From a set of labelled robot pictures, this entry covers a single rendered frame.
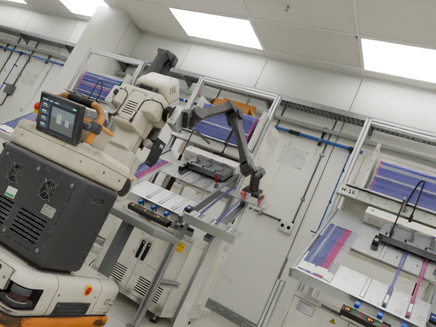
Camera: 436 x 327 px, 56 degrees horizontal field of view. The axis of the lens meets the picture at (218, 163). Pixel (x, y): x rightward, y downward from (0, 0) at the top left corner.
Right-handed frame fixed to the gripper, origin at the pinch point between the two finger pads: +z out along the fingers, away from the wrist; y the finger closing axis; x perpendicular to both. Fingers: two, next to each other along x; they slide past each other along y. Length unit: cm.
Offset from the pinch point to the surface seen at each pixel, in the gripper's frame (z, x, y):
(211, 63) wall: 1, -270, 201
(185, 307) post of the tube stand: 57, 46, 13
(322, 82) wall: -10, -268, 48
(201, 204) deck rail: 18.5, -2.8, 36.8
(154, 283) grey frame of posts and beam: 50, 47, 35
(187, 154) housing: 14, -50, 83
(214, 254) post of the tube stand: 30.1, 21.8, 9.7
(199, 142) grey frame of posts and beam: 5, -59, 78
